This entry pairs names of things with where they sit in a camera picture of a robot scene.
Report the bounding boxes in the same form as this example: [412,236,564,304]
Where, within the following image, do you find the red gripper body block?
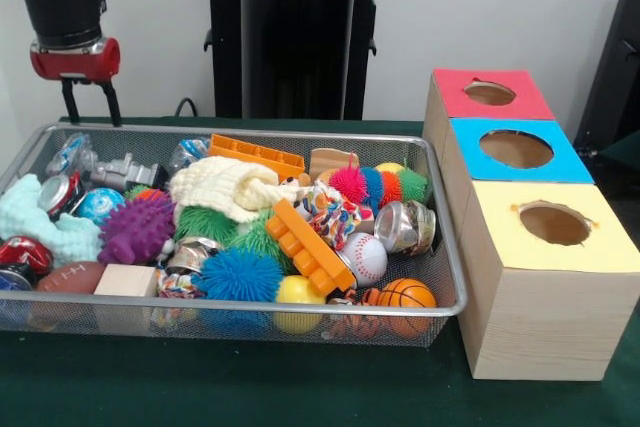
[30,37,122,85]

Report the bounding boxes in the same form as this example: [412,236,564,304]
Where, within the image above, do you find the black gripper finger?
[62,79,81,127]
[100,80,123,129]

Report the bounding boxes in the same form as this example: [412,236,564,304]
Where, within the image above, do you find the long orange toy brick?
[208,134,306,181]

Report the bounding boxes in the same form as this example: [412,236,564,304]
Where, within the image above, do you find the orange toy brick round studs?
[264,198,358,297]

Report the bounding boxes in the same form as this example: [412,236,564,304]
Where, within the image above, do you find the clear shallow mesh bin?
[0,123,469,348]

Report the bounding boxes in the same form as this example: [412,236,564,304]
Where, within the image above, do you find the wooden box three holes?
[425,69,640,382]

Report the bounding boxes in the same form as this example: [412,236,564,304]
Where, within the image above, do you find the purple spiky ball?
[97,190,178,266]

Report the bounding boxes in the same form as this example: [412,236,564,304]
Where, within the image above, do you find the cream knitted cloth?
[168,156,311,225]

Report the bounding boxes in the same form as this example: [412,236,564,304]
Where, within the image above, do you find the green spiky ball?
[235,210,297,270]

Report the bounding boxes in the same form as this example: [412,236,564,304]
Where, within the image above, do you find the blue spiky ball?
[192,249,285,338]

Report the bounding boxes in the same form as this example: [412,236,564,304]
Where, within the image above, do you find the yellow ball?
[274,275,326,336]

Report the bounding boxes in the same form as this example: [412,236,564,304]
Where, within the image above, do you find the white baseball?
[340,233,389,288]

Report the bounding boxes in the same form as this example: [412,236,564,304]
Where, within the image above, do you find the crushed silver can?
[374,200,438,256]

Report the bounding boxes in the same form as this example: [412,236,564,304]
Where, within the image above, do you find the dark green table cloth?
[0,115,640,427]

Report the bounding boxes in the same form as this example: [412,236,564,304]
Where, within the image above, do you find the small orange basketball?
[377,278,438,338]

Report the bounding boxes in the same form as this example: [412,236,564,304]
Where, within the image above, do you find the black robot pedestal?
[193,0,403,120]

